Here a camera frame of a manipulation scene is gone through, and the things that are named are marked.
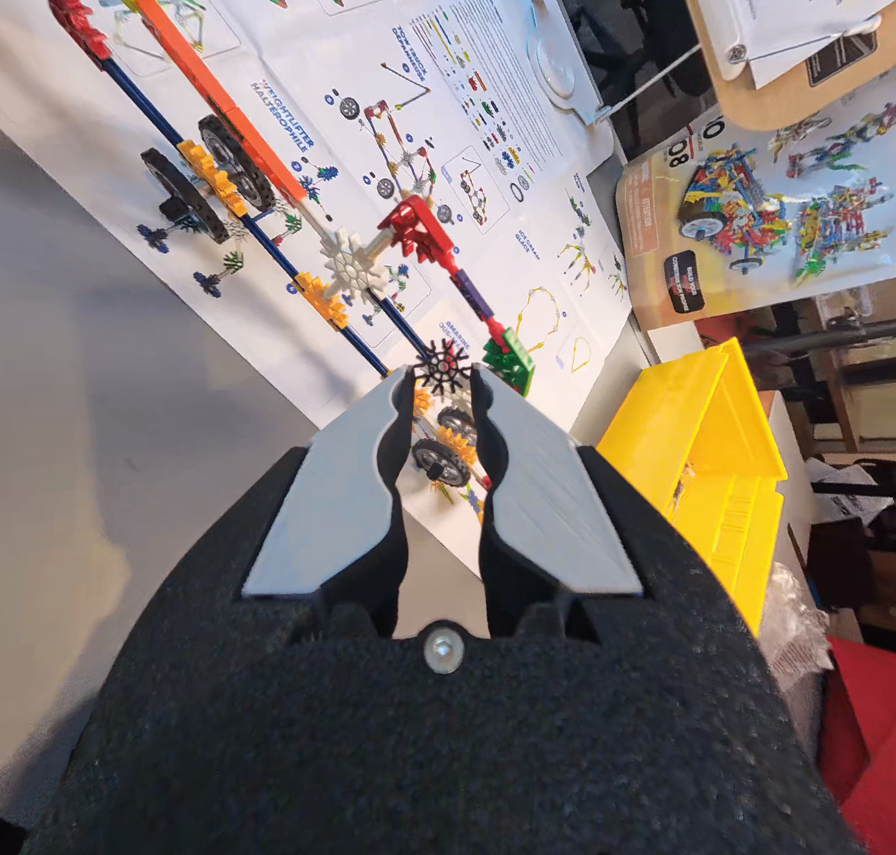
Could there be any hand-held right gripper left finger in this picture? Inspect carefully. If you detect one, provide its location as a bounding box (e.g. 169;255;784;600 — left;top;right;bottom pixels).
241;370;410;635

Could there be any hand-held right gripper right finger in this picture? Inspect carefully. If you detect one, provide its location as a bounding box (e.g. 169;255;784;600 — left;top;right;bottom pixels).
469;365;645;635

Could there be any black snowflake connector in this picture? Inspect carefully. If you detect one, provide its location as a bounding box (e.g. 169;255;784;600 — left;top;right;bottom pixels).
416;337;470;394

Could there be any black toy wheel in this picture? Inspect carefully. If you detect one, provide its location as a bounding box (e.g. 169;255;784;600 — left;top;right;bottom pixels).
434;405;484;450
140;148;232;247
196;113;277;215
413;435;474;489

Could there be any colourful rod and connector model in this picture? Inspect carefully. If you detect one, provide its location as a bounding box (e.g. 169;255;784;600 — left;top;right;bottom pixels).
49;0;540;492

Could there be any grey desk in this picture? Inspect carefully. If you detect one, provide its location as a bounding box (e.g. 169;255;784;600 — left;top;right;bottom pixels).
0;43;841;800

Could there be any yellow plastic bin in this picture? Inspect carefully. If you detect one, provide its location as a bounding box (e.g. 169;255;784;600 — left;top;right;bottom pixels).
598;337;789;642

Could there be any clear plastic bag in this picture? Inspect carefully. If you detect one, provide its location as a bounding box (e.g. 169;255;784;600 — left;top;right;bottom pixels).
761;559;838;723

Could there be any colourful cardboard toy box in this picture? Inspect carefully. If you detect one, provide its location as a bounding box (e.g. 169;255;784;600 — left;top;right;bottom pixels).
616;99;896;331

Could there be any red carry case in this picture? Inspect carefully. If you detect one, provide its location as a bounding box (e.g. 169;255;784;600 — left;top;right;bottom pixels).
817;636;896;855

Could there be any white instruction sheet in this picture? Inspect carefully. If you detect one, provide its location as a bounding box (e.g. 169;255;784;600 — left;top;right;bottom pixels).
0;0;631;576

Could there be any wooden document stand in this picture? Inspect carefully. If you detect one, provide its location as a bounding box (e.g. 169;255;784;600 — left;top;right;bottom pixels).
672;0;896;131

